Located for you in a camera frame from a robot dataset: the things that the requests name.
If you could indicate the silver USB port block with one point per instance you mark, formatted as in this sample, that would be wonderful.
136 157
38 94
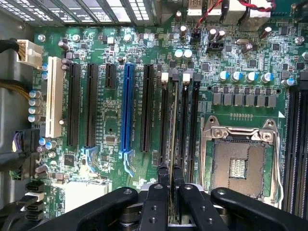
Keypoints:
203 7

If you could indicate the short black expansion slot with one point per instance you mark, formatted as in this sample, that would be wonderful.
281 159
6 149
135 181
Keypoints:
110 75

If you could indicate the white PCI expansion slot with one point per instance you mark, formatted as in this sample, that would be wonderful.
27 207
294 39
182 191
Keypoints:
54 96

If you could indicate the black four pin header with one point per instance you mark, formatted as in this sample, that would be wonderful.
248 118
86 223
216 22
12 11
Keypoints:
215 47

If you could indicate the silver blue can capacitor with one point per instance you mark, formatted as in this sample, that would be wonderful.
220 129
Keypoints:
223 76
267 78
35 94
237 76
34 110
44 141
288 82
251 77
34 118
34 102
51 145

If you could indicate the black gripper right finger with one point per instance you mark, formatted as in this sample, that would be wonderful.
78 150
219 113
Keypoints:
192 202

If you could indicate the white power connector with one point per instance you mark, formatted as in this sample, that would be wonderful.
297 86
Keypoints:
30 54

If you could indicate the metal CPU socket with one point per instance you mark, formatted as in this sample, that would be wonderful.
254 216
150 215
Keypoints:
240 149

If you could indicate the small black fan connector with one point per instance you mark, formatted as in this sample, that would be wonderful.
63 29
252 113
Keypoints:
196 35

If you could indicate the silver chipset heat sink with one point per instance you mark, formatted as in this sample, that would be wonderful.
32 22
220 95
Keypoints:
85 196

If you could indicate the brown can capacitor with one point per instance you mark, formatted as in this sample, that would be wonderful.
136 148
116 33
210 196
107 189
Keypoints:
221 35
183 31
212 34
247 48
178 16
265 32

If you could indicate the black SATA port block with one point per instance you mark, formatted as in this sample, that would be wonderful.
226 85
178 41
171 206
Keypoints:
34 201

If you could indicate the blue expansion slot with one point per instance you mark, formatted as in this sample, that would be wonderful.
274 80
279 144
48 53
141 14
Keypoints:
127 106

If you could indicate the green PC motherboard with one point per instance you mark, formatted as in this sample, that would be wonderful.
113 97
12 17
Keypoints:
113 115

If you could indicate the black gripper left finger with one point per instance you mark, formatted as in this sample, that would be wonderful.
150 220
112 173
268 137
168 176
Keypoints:
154 207

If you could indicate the grey square choke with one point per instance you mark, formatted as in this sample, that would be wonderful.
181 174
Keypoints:
228 99
239 100
270 101
260 100
217 99
250 100

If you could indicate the silver rear port block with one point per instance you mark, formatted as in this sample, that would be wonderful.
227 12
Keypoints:
238 10

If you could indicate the long black expansion slot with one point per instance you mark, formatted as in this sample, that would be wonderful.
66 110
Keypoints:
91 103
73 103

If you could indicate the RAM slot with white latch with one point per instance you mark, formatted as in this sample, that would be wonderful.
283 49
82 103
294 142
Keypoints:
185 115
164 115

